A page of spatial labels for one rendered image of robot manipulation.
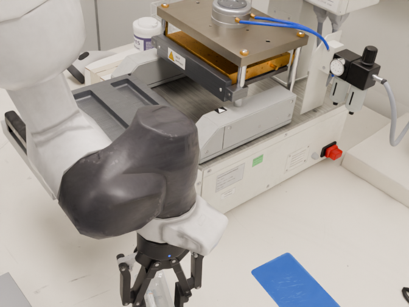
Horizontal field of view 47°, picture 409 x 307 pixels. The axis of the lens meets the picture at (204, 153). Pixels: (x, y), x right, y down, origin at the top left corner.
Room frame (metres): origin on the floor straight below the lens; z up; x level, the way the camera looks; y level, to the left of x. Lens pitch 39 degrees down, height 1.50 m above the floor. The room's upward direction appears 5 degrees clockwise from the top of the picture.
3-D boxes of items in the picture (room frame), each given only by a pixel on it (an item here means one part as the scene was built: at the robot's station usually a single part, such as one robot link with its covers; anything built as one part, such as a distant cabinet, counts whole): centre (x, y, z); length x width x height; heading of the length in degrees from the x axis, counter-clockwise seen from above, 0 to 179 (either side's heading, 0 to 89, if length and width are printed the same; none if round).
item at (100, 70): (1.19, 0.25, 0.80); 0.19 x 0.13 x 0.09; 135
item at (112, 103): (0.75, 0.17, 0.98); 0.20 x 0.17 x 0.03; 41
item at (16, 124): (0.63, 0.30, 0.99); 0.15 x 0.02 x 0.04; 41
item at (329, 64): (0.84, -0.27, 1.05); 0.15 x 0.05 x 0.15; 41
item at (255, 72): (0.91, -0.03, 1.07); 0.22 x 0.17 x 0.10; 41
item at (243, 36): (0.93, -0.07, 1.08); 0.31 x 0.24 x 0.13; 41
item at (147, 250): (0.45, 0.05, 0.95); 0.08 x 0.08 x 0.09
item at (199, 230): (0.44, 0.03, 1.03); 0.13 x 0.12 x 0.05; 21
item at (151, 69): (0.98, 0.11, 0.97); 0.25 x 0.05 x 0.07; 131
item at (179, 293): (0.46, 0.02, 0.80); 0.03 x 0.01 x 0.07; 21
